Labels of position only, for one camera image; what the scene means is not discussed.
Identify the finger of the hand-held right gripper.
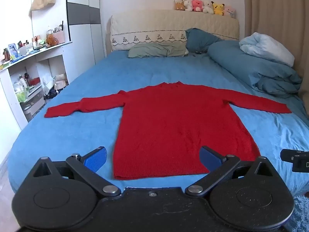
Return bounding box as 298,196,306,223
280,148,299,162

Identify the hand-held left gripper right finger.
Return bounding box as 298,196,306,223
185,146,276,197

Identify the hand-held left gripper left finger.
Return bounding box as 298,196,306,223
32,146,121,197

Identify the red knit sweater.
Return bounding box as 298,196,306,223
44,82,292,180

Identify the blue shaggy rug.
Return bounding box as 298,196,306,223
284,193,309,232

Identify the bed with blue sheet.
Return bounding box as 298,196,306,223
7,40,309,197

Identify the beige paper bag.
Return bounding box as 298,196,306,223
53,74,68,90

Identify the white plastic bag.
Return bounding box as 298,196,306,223
42,74,54,93

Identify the blue duvet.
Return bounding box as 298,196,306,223
208,40,303,98

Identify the green plastic bag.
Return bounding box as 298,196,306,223
14,82,29,102

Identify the white shelf unit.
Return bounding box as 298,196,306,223
0,41,73,131

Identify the light blue blanket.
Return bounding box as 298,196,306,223
239,32,295,67

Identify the blue pillow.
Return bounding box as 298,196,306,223
185,28,225,53

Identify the grey-green pillow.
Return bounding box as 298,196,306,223
128,42,189,58

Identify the brown teddy bear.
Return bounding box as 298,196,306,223
46,34,59,47

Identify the beige quilted headboard cover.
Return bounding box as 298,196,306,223
110,10,239,52

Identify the white and grey wardrobe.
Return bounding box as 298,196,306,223
66,0,105,83

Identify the beige curtain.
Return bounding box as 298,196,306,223
243,0,309,116

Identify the row of plush toys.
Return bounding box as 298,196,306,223
174,0,236,18

